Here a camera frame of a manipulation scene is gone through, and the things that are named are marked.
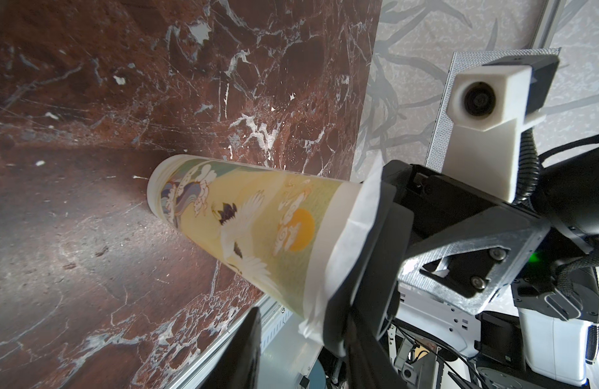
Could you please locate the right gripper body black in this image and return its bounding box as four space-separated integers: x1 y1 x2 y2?
382 160 550 315

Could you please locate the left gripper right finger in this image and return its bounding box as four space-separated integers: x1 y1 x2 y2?
345 311 406 388

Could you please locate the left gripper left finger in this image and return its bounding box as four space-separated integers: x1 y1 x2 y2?
200 307 262 389

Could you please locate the printed paper milk tea cup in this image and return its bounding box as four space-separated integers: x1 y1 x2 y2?
147 155 361 317

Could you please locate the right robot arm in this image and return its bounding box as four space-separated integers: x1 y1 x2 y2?
400 131 599 388

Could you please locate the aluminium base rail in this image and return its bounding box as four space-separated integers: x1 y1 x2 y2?
167 293 325 389

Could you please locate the white wire mesh basket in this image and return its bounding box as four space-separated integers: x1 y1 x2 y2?
424 47 562 172

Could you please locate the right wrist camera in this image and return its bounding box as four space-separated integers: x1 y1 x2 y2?
442 54 559 204

